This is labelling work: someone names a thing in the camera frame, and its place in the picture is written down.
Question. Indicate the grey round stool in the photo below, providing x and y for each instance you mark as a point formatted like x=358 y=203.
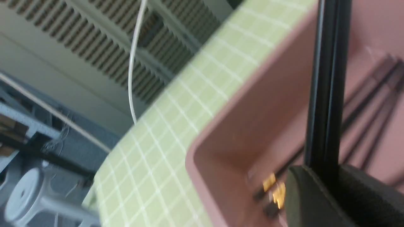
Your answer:
x=33 y=194

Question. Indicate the pink rectangular plastic bin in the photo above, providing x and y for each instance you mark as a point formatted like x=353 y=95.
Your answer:
x=266 y=120

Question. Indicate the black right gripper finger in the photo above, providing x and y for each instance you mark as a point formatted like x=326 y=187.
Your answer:
x=358 y=200

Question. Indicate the green checkered tablecloth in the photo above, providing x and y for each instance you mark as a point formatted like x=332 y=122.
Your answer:
x=143 y=182

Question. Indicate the black chopstick gold band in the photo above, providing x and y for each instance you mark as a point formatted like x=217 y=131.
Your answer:
x=340 y=50
x=319 y=97

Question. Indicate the slatted radiator grille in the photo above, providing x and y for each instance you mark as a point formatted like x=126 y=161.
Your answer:
x=92 y=38

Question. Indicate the black chopstick in bin leftmost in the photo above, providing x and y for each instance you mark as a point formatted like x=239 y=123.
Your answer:
x=368 y=88

